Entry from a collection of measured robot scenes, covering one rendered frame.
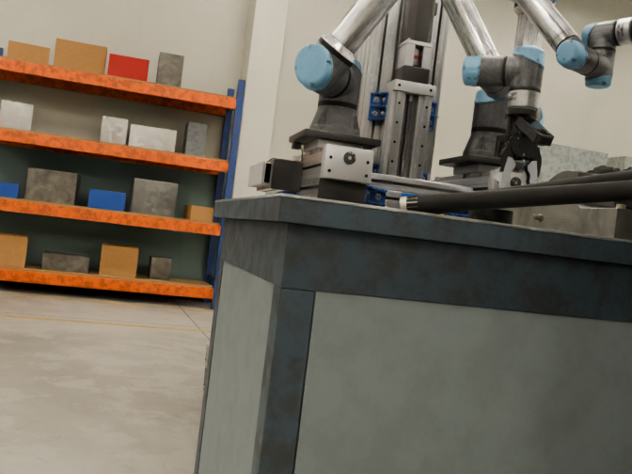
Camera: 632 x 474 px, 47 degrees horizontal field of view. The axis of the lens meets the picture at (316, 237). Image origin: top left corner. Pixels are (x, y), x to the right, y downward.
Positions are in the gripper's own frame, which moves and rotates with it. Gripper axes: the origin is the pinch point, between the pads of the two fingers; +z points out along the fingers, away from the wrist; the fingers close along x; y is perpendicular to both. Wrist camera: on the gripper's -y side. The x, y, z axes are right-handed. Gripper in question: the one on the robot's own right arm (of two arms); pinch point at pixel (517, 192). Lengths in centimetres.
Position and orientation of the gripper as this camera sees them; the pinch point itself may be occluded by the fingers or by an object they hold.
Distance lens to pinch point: 181.2
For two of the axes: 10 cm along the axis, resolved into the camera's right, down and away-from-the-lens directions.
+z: -1.2, 9.9, 0.0
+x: -9.6, -1.1, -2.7
